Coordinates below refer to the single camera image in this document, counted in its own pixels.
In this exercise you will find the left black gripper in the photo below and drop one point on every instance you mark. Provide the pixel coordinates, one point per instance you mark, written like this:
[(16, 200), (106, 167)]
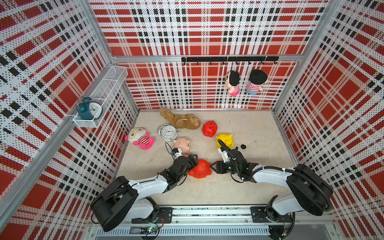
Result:
[(194, 162)]

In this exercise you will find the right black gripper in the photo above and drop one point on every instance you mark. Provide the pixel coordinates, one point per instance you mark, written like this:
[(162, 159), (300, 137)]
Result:
[(219, 165)]

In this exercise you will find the red piggy bank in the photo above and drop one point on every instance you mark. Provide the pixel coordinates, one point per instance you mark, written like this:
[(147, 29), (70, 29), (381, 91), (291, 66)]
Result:
[(202, 170), (209, 129)]

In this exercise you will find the pink piggy bank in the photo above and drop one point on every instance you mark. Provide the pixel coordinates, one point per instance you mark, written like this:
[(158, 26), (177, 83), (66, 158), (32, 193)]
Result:
[(183, 144)]

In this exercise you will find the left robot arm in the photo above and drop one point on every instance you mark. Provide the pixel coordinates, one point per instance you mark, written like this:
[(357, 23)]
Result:
[(124, 200)]

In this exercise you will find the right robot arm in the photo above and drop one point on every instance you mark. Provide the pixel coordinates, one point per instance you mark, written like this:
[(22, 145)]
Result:
[(308, 191)]

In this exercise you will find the yellow piggy bank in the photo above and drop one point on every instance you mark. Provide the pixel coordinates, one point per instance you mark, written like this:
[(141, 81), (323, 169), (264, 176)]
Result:
[(226, 139)]

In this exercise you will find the silver alarm clock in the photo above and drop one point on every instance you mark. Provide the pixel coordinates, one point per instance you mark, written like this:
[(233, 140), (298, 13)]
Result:
[(168, 132)]

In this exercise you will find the pink owl plush toy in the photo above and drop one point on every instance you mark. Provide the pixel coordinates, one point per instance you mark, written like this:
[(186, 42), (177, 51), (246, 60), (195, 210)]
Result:
[(140, 137)]

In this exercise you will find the brown plush dog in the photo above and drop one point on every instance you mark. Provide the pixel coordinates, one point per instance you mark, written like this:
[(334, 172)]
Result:
[(188, 121)]

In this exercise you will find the green circuit board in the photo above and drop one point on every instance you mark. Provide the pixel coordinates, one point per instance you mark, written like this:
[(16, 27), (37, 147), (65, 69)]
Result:
[(153, 230)]

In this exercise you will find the doll with pink shirt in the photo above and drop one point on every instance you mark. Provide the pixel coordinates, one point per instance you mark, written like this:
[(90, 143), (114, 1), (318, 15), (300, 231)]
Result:
[(232, 83)]

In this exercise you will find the doll with blue pants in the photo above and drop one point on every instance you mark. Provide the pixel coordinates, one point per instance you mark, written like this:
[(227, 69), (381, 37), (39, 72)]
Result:
[(256, 79)]

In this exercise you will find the teal alarm clock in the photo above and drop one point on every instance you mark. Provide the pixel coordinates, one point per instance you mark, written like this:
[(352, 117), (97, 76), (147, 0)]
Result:
[(88, 109)]

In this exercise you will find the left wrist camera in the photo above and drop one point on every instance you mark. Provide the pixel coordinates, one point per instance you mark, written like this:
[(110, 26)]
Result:
[(176, 152)]

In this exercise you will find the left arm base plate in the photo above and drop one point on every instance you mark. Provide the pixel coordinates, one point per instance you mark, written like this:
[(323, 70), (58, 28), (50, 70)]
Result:
[(158, 216)]

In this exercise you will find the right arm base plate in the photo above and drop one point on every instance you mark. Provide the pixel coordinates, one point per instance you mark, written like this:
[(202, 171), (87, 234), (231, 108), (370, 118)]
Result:
[(262, 214)]

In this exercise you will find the aluminium front rail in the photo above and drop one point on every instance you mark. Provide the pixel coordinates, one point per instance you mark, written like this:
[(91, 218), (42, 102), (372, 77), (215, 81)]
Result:
[(223, 222)]

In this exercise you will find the white wire shelf basket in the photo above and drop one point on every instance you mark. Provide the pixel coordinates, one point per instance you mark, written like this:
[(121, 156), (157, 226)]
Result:
[(104, 93)]

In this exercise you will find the black hook rail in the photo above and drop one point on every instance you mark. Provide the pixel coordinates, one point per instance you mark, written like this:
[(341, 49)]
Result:
[(229, 59)]

